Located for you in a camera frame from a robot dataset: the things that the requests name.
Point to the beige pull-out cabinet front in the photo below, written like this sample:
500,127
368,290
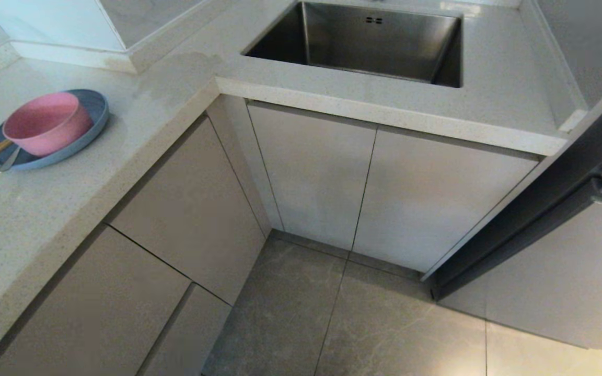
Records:
191,209

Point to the blue round plate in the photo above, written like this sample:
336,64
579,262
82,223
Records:
100,107

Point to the pink speckled bowl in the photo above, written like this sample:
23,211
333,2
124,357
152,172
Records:
47,125

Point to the narrow beige cabinet door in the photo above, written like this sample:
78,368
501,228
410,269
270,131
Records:
311,177

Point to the wide beige cabinet door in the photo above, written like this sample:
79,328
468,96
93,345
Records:
437,203

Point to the stainless steel sink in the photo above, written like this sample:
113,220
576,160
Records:
379,47

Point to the small beige drawer front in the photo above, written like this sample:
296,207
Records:
186,339

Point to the large beige drawer front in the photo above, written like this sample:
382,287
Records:
97,313

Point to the white appliance front panel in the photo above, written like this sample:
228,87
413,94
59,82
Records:
567,277

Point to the dark grey door frame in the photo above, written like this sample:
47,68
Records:
541,209

